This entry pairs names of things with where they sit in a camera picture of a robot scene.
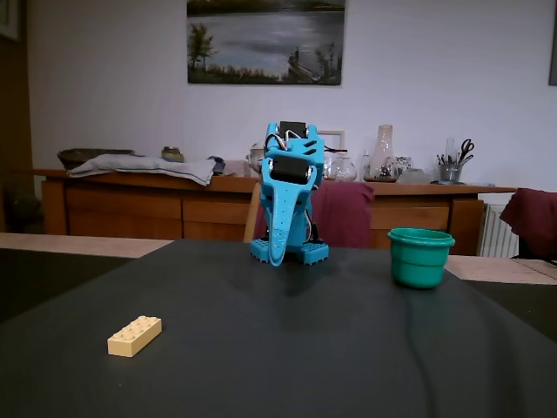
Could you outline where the servo wire loop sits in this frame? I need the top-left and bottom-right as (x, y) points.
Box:
(264, 133), (291, 154)

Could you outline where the pale stone piece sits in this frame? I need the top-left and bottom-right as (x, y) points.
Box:
(398, 168), (433, 185)

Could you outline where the white picture frame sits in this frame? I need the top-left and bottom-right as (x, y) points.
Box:
(317, 129), (346, 160)

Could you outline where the maroon cloth on chair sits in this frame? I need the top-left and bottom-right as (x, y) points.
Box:
(254, 180), (375, 249)

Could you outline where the black table cloth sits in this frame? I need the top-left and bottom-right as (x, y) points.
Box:
(0, 238), (557, 418)

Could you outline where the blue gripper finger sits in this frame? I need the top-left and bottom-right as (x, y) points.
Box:
(259, 185), (272, 227)
(260, 158), (322, 267)

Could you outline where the cream lego brick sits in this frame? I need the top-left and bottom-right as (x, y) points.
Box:
(107, 315), (163, 358)

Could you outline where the metal pencil cup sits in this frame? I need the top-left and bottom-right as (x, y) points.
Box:
(438, 163), (463, 184)

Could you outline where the white radiator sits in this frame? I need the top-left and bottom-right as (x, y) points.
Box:
(478, 202), (521, 259)

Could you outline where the dark shallow bowl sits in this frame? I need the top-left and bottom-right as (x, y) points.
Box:
(57, 148), (135, 170)

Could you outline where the blue gripper body black motor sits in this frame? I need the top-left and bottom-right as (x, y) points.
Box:
(272, 158), (311, 183)

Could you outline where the tall glass vase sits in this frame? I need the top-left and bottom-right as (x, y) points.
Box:
(363, 125), (399, 183)

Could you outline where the white porcelain tureen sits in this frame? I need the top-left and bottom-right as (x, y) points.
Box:
(248, 142), (267, 178)

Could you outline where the lake landscape painting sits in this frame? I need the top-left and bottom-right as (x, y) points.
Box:
(186, 0), (348, 86)

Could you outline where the small ceramic jar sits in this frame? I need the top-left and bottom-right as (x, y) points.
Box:
(160, 145), (186, 163)

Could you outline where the folded grey blanket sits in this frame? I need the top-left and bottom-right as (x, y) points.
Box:
(67, 152), (225, 187)

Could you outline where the round glass bowl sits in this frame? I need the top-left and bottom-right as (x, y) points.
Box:
(322, 155), (358, 182)

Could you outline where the maroon covered chair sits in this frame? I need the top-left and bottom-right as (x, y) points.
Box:
(500, 187), (557, 263)

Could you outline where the wooden sideboard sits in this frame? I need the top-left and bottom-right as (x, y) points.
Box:
(34, 168), (517, 258)

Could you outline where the green plastic cup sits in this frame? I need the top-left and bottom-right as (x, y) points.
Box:
(386, 226), (456, 290)

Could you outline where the dark framed wall picture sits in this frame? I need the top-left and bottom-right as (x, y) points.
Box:
(548, 0), (557, 86)

